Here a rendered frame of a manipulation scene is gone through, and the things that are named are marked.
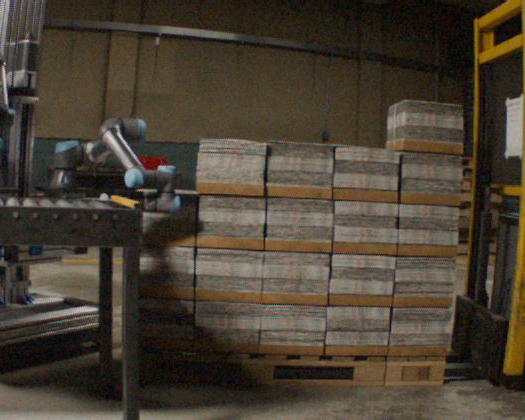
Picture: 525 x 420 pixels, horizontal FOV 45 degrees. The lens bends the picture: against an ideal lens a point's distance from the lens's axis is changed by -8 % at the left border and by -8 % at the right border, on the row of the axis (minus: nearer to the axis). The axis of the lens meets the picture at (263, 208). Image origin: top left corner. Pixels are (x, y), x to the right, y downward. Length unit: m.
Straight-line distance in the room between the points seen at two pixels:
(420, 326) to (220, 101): 7.34
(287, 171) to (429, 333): 0.97
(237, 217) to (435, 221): 0.87
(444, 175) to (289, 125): 7.48
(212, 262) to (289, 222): 0.37
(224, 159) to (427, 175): 0.89
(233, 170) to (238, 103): 7.23
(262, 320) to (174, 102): 7.08
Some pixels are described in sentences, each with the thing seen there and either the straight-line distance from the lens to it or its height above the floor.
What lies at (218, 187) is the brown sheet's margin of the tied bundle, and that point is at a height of 0.86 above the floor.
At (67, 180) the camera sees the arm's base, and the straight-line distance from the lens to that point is 3.34.
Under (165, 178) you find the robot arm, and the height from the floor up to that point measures 0.89.
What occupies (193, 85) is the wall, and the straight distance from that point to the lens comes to 9.91.
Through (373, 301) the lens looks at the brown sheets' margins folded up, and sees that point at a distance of 3.01.
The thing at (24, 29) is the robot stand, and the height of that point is 1.60.
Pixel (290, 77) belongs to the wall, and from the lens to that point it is 10.47.
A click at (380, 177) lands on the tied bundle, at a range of 2.97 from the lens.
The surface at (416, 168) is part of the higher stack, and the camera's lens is 3.00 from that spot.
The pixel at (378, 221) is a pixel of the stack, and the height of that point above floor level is 0.75.
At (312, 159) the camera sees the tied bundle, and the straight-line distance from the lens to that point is 2.93.
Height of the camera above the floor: 0.93
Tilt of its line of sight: 3 degrees down
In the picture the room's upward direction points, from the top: 3 degrees clockwise
